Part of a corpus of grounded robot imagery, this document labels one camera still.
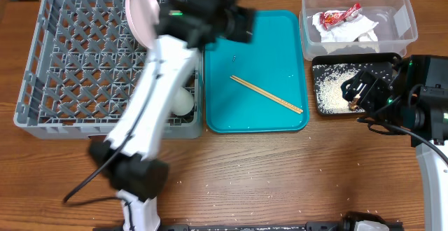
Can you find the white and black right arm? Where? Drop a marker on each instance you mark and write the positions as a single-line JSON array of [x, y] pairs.
[[413, 103]]

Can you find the grey plastic dish rack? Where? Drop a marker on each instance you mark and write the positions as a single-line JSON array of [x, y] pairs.
[[82, 68]]

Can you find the large white round plate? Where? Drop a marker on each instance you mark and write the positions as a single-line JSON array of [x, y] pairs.
[[142, 16]]

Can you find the white rice pile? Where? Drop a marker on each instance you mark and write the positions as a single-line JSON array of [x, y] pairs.
[[328, 81]]

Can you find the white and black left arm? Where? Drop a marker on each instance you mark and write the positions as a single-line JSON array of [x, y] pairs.
[[174, 33]]

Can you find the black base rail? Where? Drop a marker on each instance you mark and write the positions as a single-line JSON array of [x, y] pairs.
[[310, 226]]

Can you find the white plastic cup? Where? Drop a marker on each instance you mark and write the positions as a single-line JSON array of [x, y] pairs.
[[183, 102]]

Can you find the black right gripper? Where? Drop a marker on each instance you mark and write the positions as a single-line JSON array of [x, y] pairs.
[[372, 88]]

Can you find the clear plastic waste bin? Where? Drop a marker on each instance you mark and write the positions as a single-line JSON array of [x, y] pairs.
[[397, 27]]

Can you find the red snack wrapper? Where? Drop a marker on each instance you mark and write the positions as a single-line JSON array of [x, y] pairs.
[[332, 19]]

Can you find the black rectangular tray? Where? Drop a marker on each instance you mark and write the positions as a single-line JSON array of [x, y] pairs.
[[378, 64]]

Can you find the crumpled white paper napkin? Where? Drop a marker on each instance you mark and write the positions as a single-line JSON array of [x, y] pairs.
[[360, 29]]

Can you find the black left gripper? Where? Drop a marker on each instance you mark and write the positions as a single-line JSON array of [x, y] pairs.
[[245, 32]]

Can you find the teal serving tray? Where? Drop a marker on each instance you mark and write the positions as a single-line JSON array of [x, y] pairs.
[[258, 86]]

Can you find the brown food scrap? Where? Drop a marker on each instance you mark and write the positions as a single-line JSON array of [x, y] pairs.
[[353, 105]]

